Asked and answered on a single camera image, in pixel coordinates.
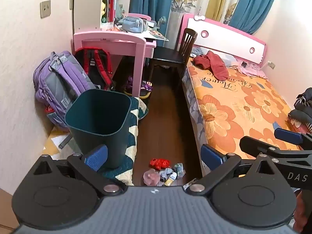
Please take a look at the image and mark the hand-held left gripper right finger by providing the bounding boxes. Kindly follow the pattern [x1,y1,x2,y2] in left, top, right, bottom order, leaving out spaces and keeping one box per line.
[186,144,281,196]

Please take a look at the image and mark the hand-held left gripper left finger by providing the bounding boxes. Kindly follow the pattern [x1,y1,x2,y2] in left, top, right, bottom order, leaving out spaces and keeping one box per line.
[32,144,126,196]

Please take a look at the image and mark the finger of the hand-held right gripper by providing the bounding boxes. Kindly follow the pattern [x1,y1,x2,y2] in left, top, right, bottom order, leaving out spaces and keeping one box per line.
[273,127,312,149]
[239,136,312,161]

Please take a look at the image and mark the patterned wrapper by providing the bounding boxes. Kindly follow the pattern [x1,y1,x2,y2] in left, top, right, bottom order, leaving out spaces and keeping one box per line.
[173,163,186,180]

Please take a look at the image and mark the dark teal trash bin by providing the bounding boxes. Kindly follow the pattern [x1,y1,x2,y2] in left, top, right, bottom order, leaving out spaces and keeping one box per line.
[65,89,132,169]

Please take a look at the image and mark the blue grey wrapper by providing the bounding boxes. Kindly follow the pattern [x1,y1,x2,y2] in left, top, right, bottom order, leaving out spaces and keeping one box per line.
[159,168,174,181]

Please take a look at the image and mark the pink plastic bag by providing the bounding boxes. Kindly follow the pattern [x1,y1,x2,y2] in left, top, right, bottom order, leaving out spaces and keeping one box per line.
[143,169,161,185]

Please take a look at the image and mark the dark clothes pile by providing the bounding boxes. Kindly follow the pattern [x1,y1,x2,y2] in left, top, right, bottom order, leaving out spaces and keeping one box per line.
[288,87,312,135]

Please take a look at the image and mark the orange floral bedsheet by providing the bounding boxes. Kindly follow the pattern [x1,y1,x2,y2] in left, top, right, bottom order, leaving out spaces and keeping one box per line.
[183,54,308,176]

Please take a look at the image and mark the yellow patterned mat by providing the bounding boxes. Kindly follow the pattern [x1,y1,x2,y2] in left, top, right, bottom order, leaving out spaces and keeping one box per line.
[42,129,82,162]

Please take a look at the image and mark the teal quilted mat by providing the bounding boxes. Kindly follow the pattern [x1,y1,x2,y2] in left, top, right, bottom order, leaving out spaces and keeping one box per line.
[97,96,150,186]

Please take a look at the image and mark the pink pillow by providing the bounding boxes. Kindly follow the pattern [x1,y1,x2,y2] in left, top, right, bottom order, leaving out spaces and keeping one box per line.
[240,62,268,79]

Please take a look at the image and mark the purple grey backpack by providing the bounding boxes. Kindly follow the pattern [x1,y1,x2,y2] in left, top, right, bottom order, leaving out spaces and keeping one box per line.
[33,51,97,130]

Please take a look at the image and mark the purple bag with yellow trim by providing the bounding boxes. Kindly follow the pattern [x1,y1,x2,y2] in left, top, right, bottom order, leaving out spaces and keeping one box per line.
[123,75,153,100]

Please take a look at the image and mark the black red backpack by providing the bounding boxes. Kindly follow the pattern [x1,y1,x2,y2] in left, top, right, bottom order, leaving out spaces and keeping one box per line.
[74,48,115,91]

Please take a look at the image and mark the red garment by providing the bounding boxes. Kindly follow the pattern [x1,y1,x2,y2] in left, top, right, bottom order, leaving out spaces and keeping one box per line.
[193,51,229,78]

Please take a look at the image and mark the dark wooden chair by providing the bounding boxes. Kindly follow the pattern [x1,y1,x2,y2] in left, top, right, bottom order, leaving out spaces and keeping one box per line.
[147,28,198,84]

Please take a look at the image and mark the pink white bed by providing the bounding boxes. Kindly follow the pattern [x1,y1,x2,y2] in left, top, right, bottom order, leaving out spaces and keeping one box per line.
[179,13,312,177]

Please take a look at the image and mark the pink desk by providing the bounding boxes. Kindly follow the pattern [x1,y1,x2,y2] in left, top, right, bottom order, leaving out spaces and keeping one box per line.
[73,13,157,98]

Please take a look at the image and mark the printed papers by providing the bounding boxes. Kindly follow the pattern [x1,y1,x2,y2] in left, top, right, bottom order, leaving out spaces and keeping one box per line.
[146,26,169,42]

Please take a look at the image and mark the blue curtain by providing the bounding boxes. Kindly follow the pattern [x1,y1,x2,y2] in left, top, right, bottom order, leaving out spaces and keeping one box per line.
[228,0,281,35]
[129,0,180,49]

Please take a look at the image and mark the light blue pencil bag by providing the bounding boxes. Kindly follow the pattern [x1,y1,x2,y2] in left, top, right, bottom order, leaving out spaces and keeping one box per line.
[121,17,147,34]

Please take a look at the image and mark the white bookshelf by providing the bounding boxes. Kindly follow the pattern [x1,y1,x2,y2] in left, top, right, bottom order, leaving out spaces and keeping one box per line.
[72,0,133,33]

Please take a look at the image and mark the red book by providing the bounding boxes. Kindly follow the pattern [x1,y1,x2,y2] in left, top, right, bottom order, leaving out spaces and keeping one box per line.
[102,0,118,24]

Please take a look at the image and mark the beige wall socket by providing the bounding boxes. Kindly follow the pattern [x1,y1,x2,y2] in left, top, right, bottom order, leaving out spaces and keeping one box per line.
[40,0,51,19]

